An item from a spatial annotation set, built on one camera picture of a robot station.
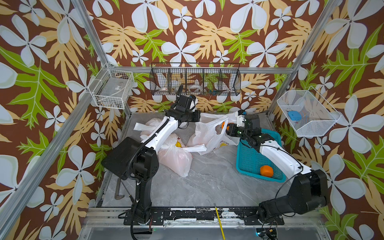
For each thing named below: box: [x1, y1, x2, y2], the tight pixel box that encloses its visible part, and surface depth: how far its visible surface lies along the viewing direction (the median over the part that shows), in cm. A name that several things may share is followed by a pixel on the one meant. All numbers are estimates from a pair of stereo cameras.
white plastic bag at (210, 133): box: [182, 113, 241, 155], surface depth 84 cm
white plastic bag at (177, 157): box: [157, 133, 208, 178], surface depth 85 cm
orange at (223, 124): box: [221, 121, 230, 131], surface depth 77 cm
